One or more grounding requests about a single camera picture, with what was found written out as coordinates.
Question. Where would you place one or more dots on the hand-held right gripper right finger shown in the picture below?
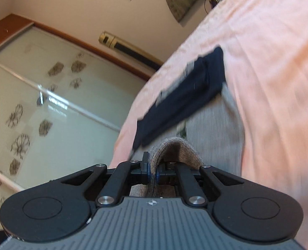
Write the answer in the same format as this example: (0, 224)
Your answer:
(187, 179)

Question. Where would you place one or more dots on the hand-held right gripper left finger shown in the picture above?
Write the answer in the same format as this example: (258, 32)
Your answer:
(122, 177)

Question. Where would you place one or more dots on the grey sweater with navy sleeves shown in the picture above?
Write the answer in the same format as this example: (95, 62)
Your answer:
(216, 135)

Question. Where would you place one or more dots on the frosted glass wardrobe door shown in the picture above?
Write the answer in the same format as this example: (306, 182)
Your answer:
(65, 109)

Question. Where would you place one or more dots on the gold tower air conditioner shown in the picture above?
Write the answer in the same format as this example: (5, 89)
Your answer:
(133, 50)

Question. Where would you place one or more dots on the pink bed sheet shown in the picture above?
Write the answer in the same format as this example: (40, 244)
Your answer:
(273, 83)

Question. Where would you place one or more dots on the wooden wardrobe frame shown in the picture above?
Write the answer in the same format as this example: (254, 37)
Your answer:
(11, 23)

